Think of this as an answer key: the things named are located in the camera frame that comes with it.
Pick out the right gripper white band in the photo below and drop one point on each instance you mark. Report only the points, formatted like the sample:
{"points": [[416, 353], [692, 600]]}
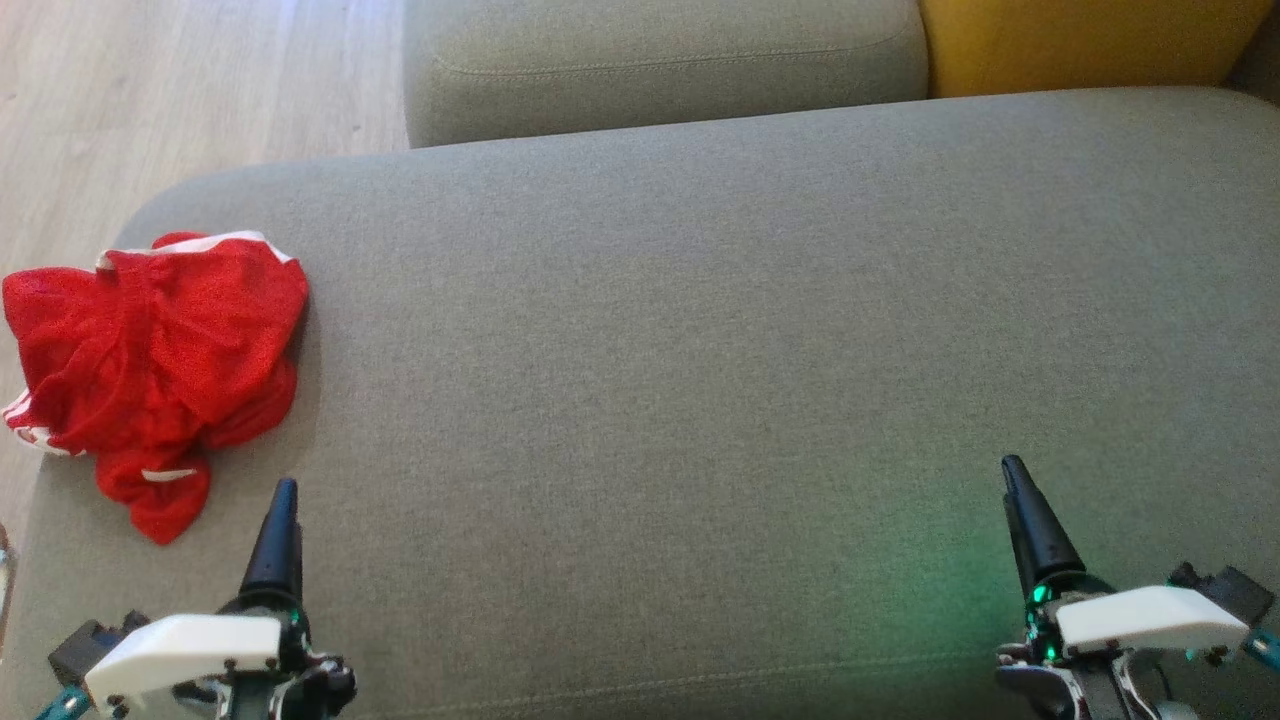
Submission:
{"points": [[1150, 615]]}

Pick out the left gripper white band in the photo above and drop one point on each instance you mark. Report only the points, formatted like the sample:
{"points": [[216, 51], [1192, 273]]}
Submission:
{"points": [[190, 650]]}

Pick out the red shorts with white band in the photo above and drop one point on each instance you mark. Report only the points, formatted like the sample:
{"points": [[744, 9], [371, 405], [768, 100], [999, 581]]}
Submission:
{"points": [[200, 310]]}

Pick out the large grey sofa seat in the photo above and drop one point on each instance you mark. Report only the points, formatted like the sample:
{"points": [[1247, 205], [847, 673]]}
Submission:
{"points": [[650, 350]]}

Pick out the yellow cushion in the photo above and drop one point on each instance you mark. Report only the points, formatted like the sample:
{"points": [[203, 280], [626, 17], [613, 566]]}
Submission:
{"points": [[1080, 40]]}

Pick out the small grey sofa cushion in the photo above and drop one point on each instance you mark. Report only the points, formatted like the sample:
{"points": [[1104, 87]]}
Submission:
{"points": [[650, 60]]}

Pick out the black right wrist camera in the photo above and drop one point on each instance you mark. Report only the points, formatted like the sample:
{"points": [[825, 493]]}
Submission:
{"points": [[1235, 590]]}

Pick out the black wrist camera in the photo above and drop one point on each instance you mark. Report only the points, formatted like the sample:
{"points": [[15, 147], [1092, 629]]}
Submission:
{"points": [[85, 645], [1235, 590]]}

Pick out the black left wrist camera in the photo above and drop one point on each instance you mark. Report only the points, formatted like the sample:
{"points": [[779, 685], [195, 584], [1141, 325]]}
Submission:
{"points": [[85, 645]]}

